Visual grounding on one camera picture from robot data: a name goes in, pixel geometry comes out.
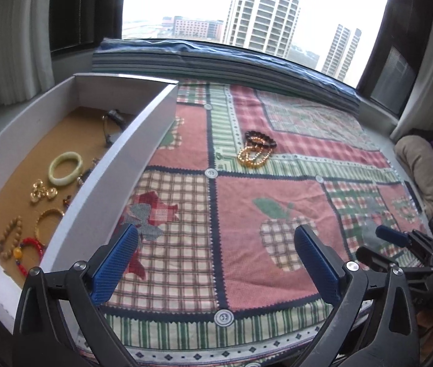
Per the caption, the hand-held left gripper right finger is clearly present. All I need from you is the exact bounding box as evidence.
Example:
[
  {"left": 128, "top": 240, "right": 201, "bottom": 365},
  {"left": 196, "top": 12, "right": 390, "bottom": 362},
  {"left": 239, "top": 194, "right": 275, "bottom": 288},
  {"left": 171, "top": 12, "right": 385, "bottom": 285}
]
[{"left": 294, "top": 225, "right": 420, "bottom": 367}]

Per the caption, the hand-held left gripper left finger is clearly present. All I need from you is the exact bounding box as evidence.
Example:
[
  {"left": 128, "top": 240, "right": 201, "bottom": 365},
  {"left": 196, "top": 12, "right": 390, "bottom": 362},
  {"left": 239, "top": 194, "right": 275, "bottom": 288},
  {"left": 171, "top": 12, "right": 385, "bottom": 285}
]
[{"left": 12, "top": 223, "right": 141, "bottom": 367}]

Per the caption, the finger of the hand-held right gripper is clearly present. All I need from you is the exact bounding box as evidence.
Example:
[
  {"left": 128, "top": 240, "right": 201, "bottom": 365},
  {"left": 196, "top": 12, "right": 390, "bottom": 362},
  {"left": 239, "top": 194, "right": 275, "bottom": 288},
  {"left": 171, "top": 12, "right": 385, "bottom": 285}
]
[
  {"left": 375, "top": 225, "right": 433, "bottom": 251},
  {"left": 355, "top": 247, "right": 404, "bottom": 272}
]

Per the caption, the gold bangle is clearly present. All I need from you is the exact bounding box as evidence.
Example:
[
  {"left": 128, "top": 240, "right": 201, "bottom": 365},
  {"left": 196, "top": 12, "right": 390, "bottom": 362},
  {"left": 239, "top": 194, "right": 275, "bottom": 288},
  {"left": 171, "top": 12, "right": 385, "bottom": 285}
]
[{"left": 35, "top": 208, "right": 65, "bottom": 239}]

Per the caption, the red bead bracelet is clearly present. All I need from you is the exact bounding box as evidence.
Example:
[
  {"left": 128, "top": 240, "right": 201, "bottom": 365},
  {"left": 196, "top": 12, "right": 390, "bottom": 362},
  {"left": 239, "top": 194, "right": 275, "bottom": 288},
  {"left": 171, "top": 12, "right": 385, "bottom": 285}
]
[{"left": 15, "top": 237, "right": 45, "bottom": 276}]

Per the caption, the pale green jade bangle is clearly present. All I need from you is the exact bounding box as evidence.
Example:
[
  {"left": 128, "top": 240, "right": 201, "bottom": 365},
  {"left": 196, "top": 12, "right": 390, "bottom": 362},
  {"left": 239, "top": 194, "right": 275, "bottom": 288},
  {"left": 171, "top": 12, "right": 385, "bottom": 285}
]
[{"left": 48, "top": 152, "right": 83, "bottom": 186}]

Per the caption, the wooden bead bracelet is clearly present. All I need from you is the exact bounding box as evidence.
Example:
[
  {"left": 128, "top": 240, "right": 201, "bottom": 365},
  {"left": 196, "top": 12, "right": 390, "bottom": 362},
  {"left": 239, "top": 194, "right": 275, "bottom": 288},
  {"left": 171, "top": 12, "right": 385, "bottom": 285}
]
[{"left": 0, "top": 216, "right": 23, "bottom": 261}]

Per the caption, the white drawer box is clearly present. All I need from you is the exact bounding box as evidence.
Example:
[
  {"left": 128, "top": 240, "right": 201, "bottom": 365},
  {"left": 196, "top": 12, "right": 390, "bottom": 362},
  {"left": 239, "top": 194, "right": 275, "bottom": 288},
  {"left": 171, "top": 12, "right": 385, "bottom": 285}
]
[{"left": 0, "top": 73, "right": 179, "bottom": 324}]

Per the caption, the brown strap wristwatch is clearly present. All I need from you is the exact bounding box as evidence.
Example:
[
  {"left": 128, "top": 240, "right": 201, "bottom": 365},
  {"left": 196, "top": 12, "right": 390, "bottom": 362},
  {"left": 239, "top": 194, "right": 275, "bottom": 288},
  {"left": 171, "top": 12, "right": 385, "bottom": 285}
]
[{"left": 101, "top": 109, "right": 127, "bottom": 148}]

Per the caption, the beige pillow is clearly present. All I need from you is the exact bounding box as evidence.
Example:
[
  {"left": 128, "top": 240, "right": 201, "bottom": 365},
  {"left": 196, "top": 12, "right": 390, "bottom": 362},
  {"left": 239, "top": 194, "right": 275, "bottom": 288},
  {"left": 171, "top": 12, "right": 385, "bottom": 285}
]
[{"left": 395, "top": 135, "right": 433, "bottom": 215}]

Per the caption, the patchwork plaid blanket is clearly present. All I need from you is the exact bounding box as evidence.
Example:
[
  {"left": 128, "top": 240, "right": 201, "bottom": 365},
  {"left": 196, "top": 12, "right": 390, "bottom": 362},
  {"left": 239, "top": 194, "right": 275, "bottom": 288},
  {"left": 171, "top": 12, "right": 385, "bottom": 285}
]
[{"left": 75, "top": 78, "right": 431, "bottom": 367}]

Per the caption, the white curtain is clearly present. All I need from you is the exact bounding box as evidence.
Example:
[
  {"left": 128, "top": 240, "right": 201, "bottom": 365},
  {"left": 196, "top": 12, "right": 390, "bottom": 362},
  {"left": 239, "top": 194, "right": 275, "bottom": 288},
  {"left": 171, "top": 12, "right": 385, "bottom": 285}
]
[
  {"left": 0, "top": 0, "right": 54, "bottom": 106},
  {"left": 389, "top": 8, "right": 433, "bottom": 142}
]

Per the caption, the dark side window panel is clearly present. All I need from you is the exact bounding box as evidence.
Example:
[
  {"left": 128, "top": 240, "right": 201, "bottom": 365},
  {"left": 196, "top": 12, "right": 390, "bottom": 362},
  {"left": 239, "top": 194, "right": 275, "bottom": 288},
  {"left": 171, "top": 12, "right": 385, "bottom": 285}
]
[
  {"left": 356, "top": 0, "right": 433, "bottom": 117},
  {"left": 48, "top": 0, "right": 129, "bottom": 52}
]

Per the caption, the slim apartment tower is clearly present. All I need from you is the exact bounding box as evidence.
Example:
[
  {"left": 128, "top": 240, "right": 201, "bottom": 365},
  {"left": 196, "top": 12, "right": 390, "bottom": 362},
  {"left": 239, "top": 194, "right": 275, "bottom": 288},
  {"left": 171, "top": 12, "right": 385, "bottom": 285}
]
[{"left": 320, "top": 24, "right": 362, "bottom": 78}]

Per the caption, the blue striped folded mat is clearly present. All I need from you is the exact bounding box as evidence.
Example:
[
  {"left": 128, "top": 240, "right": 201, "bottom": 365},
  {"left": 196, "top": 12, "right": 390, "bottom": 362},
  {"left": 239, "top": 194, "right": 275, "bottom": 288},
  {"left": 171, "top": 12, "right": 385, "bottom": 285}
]
[{"left": 92, "top": 38, "right": 360, "bottom": 113}]

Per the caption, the tall round apartment tower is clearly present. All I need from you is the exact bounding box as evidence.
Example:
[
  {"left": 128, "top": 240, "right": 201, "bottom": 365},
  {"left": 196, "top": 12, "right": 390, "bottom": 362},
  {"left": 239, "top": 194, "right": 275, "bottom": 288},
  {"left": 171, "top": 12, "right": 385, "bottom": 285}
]
[{"left": 222, "top": 0, "right": 304, "bottom": 60}]

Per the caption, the gold bead bracelet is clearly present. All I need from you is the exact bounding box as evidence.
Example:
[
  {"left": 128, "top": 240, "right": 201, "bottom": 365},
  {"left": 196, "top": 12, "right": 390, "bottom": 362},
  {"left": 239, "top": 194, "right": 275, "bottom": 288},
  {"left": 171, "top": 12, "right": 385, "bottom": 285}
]
[{"left": 237, "top": 146, "right": 271, "bottom": 168}]

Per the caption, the dark bead bracelet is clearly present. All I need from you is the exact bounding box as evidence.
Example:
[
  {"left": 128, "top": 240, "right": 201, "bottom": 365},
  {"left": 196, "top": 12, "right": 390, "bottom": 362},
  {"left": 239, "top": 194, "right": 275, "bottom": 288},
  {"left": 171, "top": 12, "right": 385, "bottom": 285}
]
[{"left": 244, "top": 131, "right": 278, "bottom": 151}]

